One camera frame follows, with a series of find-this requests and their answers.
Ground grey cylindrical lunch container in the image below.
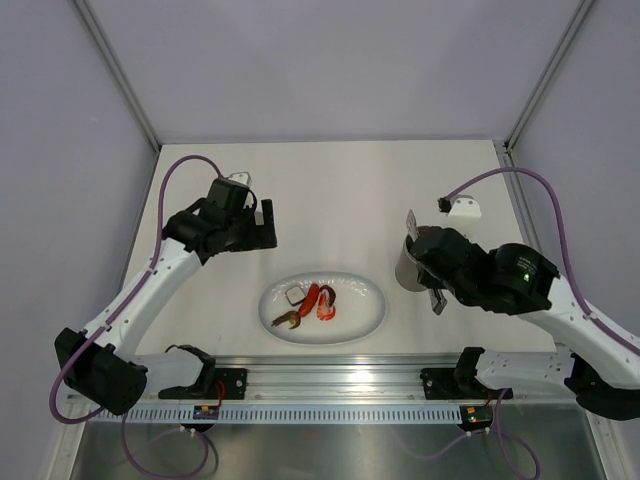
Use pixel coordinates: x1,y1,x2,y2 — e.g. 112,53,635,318
395,234,440,293

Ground metal tongs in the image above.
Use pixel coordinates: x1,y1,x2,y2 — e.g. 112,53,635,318
406,209,447,315

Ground black and white sushi piece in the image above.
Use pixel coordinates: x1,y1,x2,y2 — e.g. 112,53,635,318
285,286,306,306

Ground red sausage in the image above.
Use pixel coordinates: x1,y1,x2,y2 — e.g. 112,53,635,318
298,283,320,318

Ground brown shrimp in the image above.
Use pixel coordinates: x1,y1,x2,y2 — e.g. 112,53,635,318
271,310,301,330

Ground red white crab stick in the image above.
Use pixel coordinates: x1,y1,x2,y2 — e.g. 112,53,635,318
316,294,336,321

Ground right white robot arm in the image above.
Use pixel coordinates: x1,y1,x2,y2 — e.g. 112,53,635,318
408,226,639,421

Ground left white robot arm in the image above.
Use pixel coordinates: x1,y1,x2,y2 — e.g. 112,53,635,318
54,172,277,416

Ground white oval plate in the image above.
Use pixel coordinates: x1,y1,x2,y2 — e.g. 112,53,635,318
258,272,387,346

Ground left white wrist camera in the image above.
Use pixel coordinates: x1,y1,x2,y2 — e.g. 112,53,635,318
227,171,252,189

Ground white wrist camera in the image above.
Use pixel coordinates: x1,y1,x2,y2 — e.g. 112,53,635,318
227,171,252,189
438,195,482,240

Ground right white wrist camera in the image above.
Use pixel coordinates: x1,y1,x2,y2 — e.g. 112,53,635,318
438,195,482,240

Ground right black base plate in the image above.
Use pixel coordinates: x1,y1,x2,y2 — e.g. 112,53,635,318
419,367,500,400

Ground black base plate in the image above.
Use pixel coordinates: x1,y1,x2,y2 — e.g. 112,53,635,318
419,367,500,400
158,367,248,400

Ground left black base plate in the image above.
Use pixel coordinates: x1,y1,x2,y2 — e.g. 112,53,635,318
158,367,248,400

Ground aluminium mounting rail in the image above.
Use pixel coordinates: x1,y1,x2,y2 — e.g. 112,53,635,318
124,353,609,405

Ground slotted cable duct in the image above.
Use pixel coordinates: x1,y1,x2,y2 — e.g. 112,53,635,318
128,404,493,425

